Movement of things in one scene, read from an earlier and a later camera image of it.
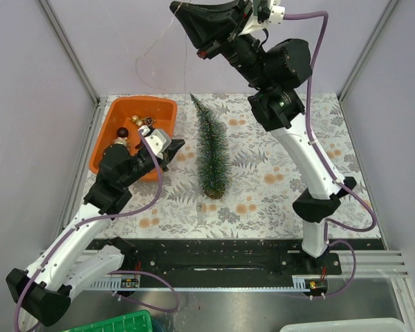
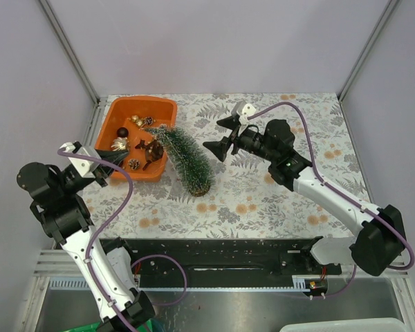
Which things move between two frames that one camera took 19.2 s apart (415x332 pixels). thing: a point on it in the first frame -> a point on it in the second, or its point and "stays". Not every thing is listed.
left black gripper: x=170 y=152 -> x=110 y=155
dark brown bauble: x=122 y=132 stays
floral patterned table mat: x=167 y=201 stays
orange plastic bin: x=131 y=113 stays
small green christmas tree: x=214 y=155 -> x=192 y=171
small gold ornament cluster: x=146 y=120 stays
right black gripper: x=209 y=26 -> x=220 y=148
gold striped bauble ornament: x=122 y=140 stays
